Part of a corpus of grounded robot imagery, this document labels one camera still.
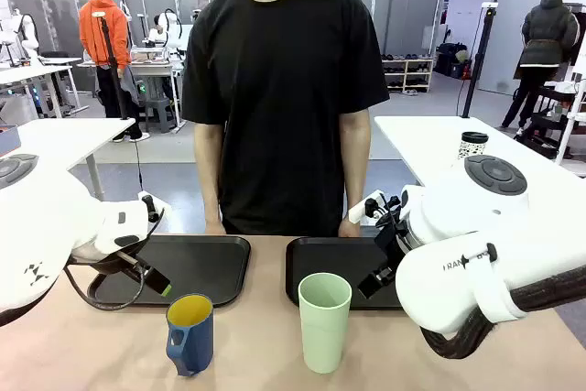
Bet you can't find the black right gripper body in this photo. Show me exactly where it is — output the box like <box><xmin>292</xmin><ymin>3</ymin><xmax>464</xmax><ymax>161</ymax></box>
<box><xmin>373</xmin><ymin>219</ymin><xmax>407</xmax><ymax>274</ymax></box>

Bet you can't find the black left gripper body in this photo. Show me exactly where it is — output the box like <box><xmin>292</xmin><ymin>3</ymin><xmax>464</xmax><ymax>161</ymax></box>
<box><xmin>71</xmin><ymin>247</ymin><xmax>156</xmax><ymax>279</ymax></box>

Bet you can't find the black plastic tray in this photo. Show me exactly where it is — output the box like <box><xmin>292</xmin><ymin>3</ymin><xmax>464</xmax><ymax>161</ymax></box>
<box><xmin>86</xmin><ymin>234</ymin><xmax>252</xmax><ymax>309</ymax></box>
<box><xmin>285</xmin><ymin>236</ymin><xmax>407</xmax><ymax>311</ymax></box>

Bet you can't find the blue mug yellow inside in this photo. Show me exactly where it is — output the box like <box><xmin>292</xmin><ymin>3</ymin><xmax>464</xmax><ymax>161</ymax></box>
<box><xmin>165</xmin><ymin>293</ymin><xmax>215</xmax><ymax>377</ymax></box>

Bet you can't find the tall light green cup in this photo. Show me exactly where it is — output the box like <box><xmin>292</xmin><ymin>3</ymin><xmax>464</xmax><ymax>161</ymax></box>
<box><xmin>298</xmin><ymin>272</ymin><xmax>353</xmax><ymax>375</ymax></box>

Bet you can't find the person's right forearm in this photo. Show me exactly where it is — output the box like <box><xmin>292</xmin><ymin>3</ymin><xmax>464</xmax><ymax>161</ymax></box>
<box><xmin>193</xmin><ymin>123</ymin><xmax>228</xmax><ymax>227</ymax></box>

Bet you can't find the person's left forearm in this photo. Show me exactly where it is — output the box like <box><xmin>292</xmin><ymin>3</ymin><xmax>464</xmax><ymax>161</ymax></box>
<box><xmin>339</xmin><ymin>109</ymin><xmax>372</xmax><ymax>226</ymax></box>

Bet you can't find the person's left hand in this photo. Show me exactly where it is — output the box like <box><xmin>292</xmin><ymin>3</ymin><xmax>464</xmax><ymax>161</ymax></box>
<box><xmin>337</xmin><ymin>217</ymin><xmax>364</xmax><ymax>239</ymax></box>

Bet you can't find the white black-spotted travel tumbler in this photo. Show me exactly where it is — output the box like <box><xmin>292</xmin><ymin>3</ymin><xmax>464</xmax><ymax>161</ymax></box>
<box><xmin>457</xmin><ymin>131</ymin><xmax>490</xmax><ymax>161</ymax></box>

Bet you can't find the grey plastic stool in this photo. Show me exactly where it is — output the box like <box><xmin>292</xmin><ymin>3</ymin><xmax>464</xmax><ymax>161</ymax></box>
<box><xmin>145</xmin><ymin>96</ymin><xmax>178</xmax><ymax>134</ymax></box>

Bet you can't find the wooden shoe rack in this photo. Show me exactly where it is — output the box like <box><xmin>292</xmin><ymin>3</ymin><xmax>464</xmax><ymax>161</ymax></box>
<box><xmin>380</xmin><ymin>57</ymin><xmax>435</xmax><ymax>93</ymax></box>

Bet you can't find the person's torso black t-shirt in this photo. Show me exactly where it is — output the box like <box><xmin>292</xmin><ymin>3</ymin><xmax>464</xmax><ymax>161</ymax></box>
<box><xmin>181</xmin><ymin>0</ymin><xmax>391</xmax><ymax>237</ymax></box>

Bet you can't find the black bags pile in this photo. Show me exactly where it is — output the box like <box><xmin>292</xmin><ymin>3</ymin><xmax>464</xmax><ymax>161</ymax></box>
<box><xmin>434</xmin><ymin>42</ymin><xmax>472</xmax><ymax>80</ymax></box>

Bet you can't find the background workbench with trays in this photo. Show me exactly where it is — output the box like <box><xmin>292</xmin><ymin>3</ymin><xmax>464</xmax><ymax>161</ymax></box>
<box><xmin>77</xmin><ymin>45</ymin><xmax>187</xmax><ymax>134</ymax></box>

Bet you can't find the black tripod pole white head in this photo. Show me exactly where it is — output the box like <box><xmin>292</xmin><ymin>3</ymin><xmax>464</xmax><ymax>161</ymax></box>
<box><xmin>91</xmin><ymin>10</ymin><xmax>132</xmax><ymax>121</ymax></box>

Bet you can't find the black rolling cart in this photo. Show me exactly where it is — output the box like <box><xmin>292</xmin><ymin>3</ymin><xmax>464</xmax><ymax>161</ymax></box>
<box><xmin>516</xmin><ymin>83</ymin><xmax>578</xmax><ymax>158</ymax></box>

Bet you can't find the black stand pole orange light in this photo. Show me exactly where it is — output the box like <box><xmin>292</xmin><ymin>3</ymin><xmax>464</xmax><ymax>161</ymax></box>
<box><xmin>461</xmin><ymin>2</ymin><xmax>499</xmax><ymax>119</ymax></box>

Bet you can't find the white background desk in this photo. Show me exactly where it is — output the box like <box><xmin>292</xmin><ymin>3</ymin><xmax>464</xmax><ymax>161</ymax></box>
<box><xmin>0</xmin><ymin>57</ymin><xmax>91</xmax><ymax>120</ymax></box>

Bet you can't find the person in orange hoodie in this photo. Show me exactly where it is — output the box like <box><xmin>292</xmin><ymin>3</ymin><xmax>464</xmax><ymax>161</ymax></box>
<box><xmin>79</xmin><ymin>0</ymin><xmax>151</xmax><ymax>143</ymax></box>

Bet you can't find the person in dark jacket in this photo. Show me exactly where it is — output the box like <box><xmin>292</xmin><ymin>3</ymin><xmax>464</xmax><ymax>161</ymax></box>
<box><xmin>501</xmin><ymin>0</ymin><xmax>581</xmax><ymax>130</ymax></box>

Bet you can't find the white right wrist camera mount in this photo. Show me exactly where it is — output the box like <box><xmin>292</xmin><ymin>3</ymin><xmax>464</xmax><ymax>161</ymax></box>
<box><xmin>347</xmin><ymin>189</ymin><xmax>404</xmax><ymax>227</ymax></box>

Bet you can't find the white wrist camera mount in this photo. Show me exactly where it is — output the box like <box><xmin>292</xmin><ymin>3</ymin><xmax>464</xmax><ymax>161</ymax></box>
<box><xmin>136</xmin><ymin>190</ymin><xmax>173</xmax><ymax>227</ymax></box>
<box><xmin>347</xmin><ymin>189</ymin><xmax>404</xmax><ymax>227</ymax></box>

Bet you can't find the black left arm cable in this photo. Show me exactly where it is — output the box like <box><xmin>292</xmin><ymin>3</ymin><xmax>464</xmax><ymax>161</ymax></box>
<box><xmin>63</xmin><ymin>207</ymin><xmax>166</xmax><ymax>311</ymax></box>

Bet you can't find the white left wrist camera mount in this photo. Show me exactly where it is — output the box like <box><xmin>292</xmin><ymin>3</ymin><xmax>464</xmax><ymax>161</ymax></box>
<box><xmin>136</xmin><ymin>190</ymin><xmax>173</xmax><ymax>227</ymax></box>

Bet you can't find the thin black hanging cable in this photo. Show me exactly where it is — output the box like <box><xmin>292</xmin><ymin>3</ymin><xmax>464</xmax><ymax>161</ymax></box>
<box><xmin>134</xmin><ymin>139</ymin><xmax>145</xmax><ymax>195</ymax></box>

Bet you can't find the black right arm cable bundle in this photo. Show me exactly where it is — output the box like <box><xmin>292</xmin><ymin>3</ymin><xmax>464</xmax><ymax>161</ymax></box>
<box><xmin>419</xmin><ymin>265</ymin><xmax>586</xmax><ymax>360</ymax></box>

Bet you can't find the white metal frame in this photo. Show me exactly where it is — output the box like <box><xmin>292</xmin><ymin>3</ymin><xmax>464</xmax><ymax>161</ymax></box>
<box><xmin>555</xmin><ymin>72</ymin><xmax>586</xmax><ymax>166</ymax></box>

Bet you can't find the white background robot with cables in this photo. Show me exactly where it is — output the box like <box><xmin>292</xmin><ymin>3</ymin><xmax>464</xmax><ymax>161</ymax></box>
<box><xmin>148</xmin><ymin>8</ymin><xmax>193</xmax><ymax>51</ymax></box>

